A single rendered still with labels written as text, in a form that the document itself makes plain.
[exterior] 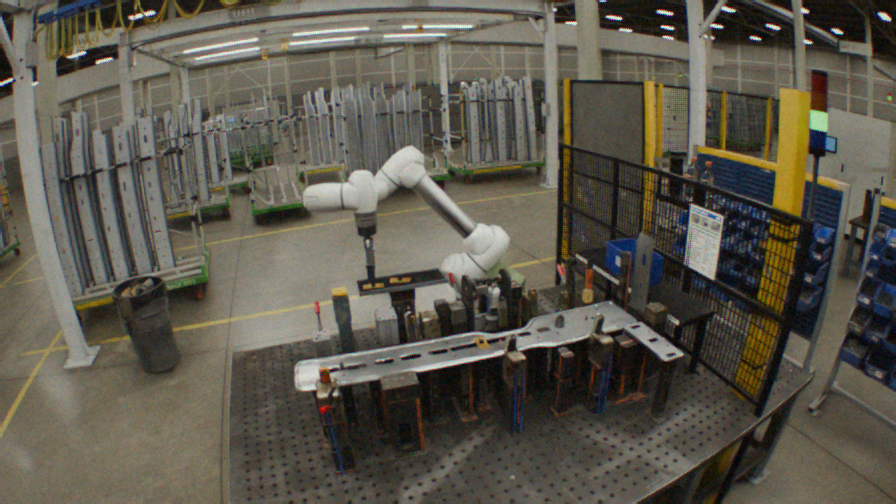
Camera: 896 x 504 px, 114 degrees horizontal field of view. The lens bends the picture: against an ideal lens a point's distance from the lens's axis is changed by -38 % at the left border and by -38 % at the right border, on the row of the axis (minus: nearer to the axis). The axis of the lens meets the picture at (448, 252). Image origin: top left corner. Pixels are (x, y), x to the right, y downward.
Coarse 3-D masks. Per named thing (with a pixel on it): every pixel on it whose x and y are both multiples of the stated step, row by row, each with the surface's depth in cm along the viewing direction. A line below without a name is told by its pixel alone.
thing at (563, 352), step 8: (560, 352) 168; (568, 352) 168; (560, 360) 168; (568, 360) 166; (560, 368) 169; (568, 368) 167; (560, 376) 169; (568, 376) 169; (560, 384) 171; (568, 384) 171; (560, 392) 172; (552, 400) 179; (560, 400) 173; (552, 408) 179; (560, 408) 174; (560, 416) 175
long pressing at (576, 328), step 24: (576, 312) 195; (600, 312) 193; (624, 312) 191; (456, 336) 182; (480, 336) 181; (504, 336) 181; (528, 336) 179; (552, 336) 178; (576, 336) 176; (312, 360) 168; (336, 360) 168; (360, 360) 168; (408, 360) 167; (432, 360) 167; (456, 360) 166; (312, 384) 154
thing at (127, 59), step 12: (324, 12) 623; (348, 12) 636; (360, 12) 642; (372, 12) 649; (384, 12) 659; (396, 12) 669; (408, 12) 678; (432, 12) 691; (456, 12) 705; (468, 12) 702; (480, 12) 712; (492, 12) 716; (504, 12) 724; (516, 12) 740; (528, 12) 737; (228, 24) 575; (240, 24) 582; (252, 24) 595; (540, 24) 757; (180, 36) 552; (120, 48) 515; (132, 48) 525; (120, 60) 522; (132, 60) 529; (120, 72) 528; (120, 84) 534; (132, 96) 554; (132, 108) 559; (132, 120) 562; (144, 204) 608
